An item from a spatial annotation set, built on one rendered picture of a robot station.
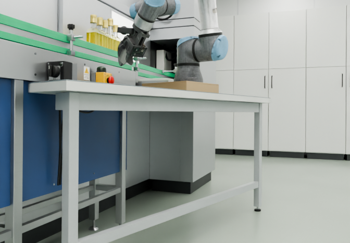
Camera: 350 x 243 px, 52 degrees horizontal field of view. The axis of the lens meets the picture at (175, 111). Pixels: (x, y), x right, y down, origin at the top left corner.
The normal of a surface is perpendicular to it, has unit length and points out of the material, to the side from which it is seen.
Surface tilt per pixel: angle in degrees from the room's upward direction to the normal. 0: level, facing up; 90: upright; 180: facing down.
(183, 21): 90
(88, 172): 90
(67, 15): 90
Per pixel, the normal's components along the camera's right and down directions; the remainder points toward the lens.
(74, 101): 0.78, 0.00
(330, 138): -0.36, 0.00
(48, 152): 0.93, 0.00
